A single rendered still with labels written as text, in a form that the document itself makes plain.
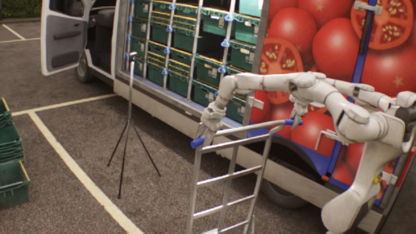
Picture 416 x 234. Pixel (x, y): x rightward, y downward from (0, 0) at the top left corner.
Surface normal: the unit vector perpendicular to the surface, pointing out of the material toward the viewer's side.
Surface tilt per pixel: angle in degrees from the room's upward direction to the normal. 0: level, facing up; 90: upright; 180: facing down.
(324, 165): 90
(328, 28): 90
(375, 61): 90
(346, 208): 91
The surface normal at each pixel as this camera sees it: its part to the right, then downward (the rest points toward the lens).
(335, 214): -0.83, 0.07
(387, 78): -0.67, 0.18
